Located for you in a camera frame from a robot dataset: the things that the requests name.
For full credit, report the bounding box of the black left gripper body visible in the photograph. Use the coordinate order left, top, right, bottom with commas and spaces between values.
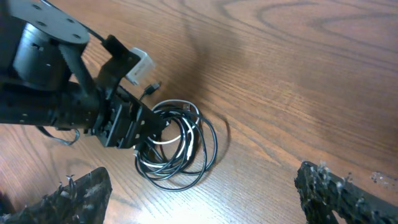
90, 86, 166, 149

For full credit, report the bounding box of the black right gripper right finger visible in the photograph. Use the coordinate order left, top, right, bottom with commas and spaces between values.
294, 161, 397, 224

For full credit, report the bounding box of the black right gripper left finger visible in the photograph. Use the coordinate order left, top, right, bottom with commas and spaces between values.
1, 167, 113, 223

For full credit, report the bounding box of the white USB cable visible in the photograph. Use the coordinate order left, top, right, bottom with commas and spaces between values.
139, 99, 200, 169

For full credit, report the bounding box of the black USB cable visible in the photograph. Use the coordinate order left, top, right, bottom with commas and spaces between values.
133, 81, 218, 192

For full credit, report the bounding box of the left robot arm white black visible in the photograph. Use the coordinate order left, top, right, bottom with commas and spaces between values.
1, 1, 166, 149

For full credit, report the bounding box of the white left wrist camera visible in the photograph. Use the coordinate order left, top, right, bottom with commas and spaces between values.
125, 47, 155, 85

